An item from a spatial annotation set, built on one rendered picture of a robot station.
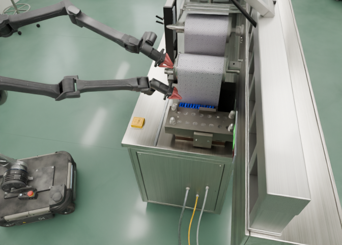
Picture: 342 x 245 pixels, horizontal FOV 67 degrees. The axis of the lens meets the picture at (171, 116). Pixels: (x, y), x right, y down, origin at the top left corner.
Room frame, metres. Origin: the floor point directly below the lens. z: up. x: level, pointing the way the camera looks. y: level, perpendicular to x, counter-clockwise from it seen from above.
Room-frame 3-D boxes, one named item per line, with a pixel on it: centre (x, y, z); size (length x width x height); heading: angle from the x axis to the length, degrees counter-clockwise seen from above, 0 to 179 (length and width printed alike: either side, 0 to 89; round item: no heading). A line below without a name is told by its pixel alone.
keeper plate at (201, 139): (0.85, -0.17, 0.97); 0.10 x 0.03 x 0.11; 77
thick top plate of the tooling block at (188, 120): (0.94, -0.17, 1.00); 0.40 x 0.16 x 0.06; 77
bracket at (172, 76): (1.20, -0.03, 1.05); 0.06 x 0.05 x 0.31; 77
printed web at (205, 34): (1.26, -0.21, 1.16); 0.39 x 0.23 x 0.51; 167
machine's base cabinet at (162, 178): (2.06, -0.32, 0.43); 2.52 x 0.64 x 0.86; 167
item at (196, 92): (1.07, -0.16, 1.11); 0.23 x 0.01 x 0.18; 77
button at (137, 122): (1.05, 0.21, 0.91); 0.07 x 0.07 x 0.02; 77
